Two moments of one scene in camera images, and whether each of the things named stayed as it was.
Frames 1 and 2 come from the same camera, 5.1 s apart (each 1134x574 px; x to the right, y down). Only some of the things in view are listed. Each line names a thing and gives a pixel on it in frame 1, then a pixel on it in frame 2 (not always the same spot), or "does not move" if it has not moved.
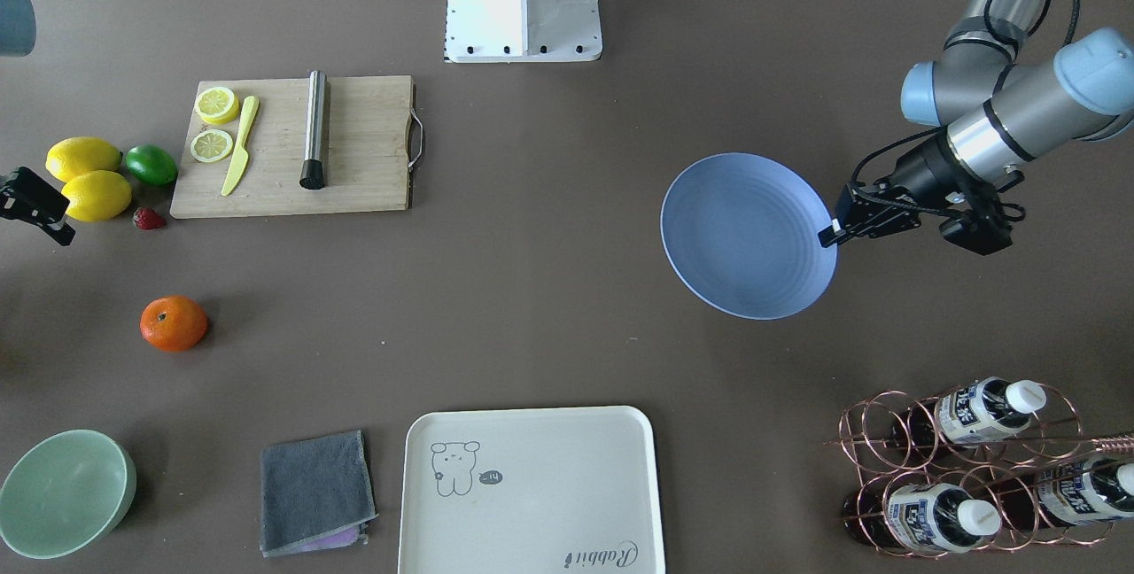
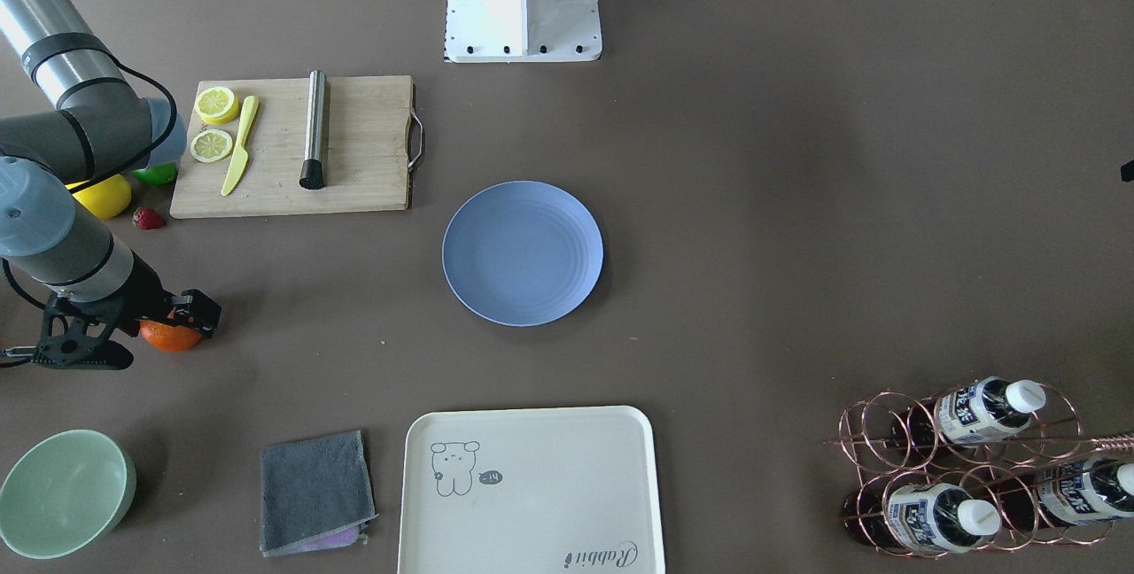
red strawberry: x=146 y=218 does not move
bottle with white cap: x=1066 y=492 does not move
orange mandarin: x=173 y=323 does not move
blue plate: x=741 y=232 to x=523 y=253
